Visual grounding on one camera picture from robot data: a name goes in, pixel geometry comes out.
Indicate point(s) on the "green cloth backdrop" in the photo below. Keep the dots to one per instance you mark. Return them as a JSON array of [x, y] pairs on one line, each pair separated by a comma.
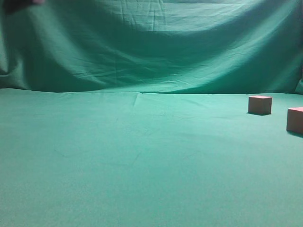
[[134, 113]]

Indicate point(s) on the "blurred hand at top edge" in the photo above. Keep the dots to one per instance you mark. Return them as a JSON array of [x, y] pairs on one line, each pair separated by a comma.
[[12, 6]]

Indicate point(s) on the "red cube block at edge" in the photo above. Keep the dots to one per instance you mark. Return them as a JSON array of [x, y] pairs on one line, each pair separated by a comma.
[[295, 120]]

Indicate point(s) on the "red wooden cube block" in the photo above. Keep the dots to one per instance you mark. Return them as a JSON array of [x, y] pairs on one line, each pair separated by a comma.
[[260, 105]]

